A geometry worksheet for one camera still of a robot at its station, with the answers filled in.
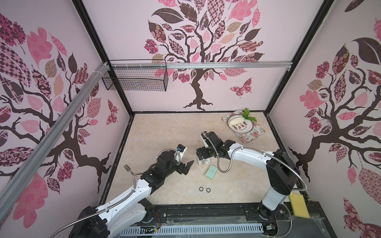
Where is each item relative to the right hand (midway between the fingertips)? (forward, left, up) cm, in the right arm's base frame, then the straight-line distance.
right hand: (203, 150), depth 89 cm
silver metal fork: (-8, +47, -7) cm, 48 cm away
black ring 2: (-21, -1, -8) cm, 22 cm away
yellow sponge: (-30, -49, -8) cm, 58 cm away
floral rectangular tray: (+19, -41, -8) cm, 46 cm away
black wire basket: (+41, +41, +27) cm, 64 cm away
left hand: (-8, +10, +4) cm, 14 cm away
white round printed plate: (+23, -33, -8) cm, 41 cm away
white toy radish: (+33, -35, -5) cm, 49 cm away
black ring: (-21, +1, -8) cm, 22 cm away
